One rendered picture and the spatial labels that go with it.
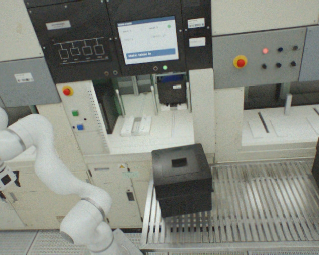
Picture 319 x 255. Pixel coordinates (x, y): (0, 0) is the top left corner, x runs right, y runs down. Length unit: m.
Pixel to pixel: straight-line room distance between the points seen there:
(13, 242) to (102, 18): 2.12
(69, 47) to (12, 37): 0.30
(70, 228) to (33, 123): 0.40
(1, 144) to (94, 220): 0.42
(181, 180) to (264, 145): 0.67
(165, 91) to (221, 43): 0.80
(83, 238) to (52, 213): 1.39
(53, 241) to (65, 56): 1.67
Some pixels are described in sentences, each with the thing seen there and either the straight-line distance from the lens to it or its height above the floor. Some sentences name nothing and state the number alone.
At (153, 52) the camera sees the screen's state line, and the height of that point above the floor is 1.52.
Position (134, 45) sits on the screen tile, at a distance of 1.42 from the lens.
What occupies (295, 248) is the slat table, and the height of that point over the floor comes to 0.75.
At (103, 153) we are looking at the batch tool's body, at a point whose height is 0.88.
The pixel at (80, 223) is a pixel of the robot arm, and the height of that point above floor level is 1.17.
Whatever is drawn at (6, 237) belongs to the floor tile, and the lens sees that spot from 2.93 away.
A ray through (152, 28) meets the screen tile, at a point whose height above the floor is 1.64.
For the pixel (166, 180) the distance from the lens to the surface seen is 1.33.
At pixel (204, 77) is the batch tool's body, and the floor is 1.38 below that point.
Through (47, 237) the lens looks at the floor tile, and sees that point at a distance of 2.71.
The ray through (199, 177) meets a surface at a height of 1.01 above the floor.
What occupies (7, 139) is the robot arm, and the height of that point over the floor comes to 1.50.
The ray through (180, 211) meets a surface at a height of 0.79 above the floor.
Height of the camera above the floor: 1.94
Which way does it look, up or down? 34 degrees down
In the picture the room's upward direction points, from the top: 9 degrees counter-clockwise
